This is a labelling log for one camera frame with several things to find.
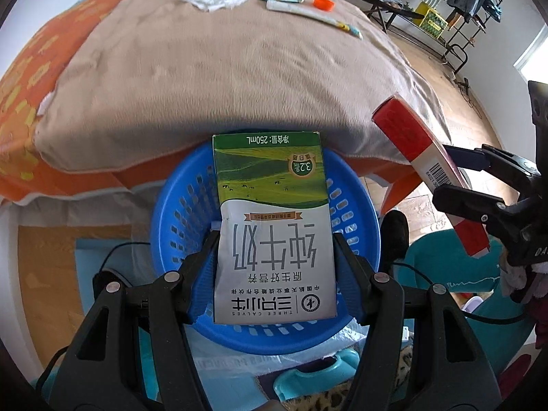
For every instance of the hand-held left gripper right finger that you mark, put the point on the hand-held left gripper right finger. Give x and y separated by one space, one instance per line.
355 278

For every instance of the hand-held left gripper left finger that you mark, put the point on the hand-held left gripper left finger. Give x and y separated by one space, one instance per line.
205 269

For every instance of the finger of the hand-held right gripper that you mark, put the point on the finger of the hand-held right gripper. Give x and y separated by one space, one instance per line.
471 158
466 205

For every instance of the red tissue packet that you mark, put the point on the red tissue packet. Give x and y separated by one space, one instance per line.
406 137

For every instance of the blue plastic basket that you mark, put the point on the blue plastic basket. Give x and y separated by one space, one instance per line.
184 205

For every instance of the green and white milk carton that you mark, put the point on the green and white milk carton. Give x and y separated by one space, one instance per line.
274 222

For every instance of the teal plastic stool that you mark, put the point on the teal plastic stool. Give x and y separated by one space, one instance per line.
449 265

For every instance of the black clothes rack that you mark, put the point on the black clothes rack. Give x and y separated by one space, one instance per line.
458 55

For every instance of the teal plastic item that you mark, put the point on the teal plastic item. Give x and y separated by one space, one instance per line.
308 376

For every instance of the window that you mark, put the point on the window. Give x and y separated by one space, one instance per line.
537 55

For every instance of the leopard print cloth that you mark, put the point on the leopard print cloth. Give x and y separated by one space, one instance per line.
325 400

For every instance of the yellow plastic crate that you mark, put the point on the yellow plastic crate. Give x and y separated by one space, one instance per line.
432 21

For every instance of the teal hanging garment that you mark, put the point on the teal hanging garment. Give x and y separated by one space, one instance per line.
494 6

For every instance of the black folding chair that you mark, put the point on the black folding chair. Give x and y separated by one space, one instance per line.
387 7

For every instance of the beige blanket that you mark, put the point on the beige blanket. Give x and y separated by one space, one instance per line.
214 72

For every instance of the orange bottle cap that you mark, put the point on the orange bottle cap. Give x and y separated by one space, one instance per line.
323 3

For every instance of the white tube with colourful end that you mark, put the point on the white tube with colourful end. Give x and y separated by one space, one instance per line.
299 8

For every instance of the orange floral blanket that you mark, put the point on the orange floral blanket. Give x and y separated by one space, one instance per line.
25 115

